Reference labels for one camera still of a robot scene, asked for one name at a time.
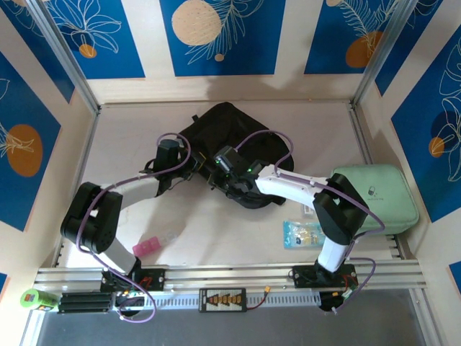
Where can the pink plastic eraser box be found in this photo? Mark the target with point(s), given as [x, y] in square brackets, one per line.
[146, 247]

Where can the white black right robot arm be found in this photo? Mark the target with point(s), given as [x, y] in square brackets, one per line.
[288, 182]

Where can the mint green zip case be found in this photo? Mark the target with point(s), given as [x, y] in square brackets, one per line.
[389, 202]

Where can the aluminium frame post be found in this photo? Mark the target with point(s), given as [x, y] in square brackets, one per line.
[63, 54]
[385, 50]

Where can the black ribbed power block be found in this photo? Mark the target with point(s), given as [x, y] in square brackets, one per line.
[84, 302]

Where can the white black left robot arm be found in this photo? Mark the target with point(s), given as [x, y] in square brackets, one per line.
[140, 189]

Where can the grey metal plate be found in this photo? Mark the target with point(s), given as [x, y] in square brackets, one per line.
[216, 329]

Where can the green cylindrical can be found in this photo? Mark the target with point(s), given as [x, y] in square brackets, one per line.
[36, 300]

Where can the black fabric backpack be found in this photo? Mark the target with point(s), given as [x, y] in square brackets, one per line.
[230, 126]

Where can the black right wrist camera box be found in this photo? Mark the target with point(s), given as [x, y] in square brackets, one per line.
[227, 156]

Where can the black charging board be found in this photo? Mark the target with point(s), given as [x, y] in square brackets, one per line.
[223, 300]

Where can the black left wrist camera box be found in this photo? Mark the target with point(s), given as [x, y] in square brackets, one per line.
[167, 151]

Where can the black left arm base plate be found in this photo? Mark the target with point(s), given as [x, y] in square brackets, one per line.
[155, 279]

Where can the aluminium mounting rail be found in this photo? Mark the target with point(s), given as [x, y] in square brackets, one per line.
[223, 275]

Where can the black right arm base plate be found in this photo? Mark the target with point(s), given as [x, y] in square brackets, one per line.
[302, 275]

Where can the blue white supplies packet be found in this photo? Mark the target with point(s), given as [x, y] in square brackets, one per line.
[300, 234]

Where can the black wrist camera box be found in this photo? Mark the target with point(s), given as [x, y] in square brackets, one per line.
[167, 151]
[227, 156]

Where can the small white barcode packet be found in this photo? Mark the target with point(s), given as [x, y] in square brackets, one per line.
[307, 210]

